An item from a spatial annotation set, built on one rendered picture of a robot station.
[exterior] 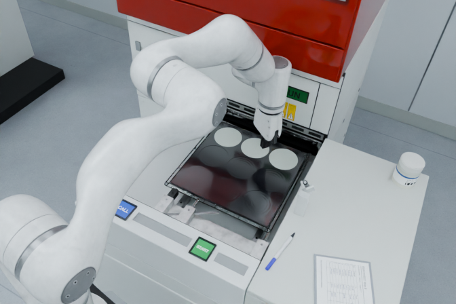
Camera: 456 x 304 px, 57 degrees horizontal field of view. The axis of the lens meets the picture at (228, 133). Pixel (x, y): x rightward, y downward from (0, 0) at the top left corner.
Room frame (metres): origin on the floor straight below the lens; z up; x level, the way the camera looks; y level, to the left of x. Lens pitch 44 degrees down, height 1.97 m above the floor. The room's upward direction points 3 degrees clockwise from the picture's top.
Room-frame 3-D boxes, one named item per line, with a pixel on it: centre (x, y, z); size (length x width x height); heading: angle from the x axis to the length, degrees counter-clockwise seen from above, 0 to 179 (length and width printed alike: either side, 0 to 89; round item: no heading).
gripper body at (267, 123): (1.00, -0.13, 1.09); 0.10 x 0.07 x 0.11; 29
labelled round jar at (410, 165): (0.88, -0.55, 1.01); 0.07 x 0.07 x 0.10
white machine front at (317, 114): (1.24, 0.02, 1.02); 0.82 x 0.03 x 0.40; 64
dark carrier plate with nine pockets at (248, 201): (0.95, -0.05, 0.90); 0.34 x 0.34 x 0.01; 64
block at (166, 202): (0.77, 0.19, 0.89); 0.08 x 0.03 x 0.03; 154
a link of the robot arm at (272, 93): (1.00, -0.12, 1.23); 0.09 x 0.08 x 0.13; 56
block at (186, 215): (0.74, 0.12, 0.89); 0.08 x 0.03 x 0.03; 154
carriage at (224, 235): (0.71, 0.05, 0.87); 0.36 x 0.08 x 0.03; 64
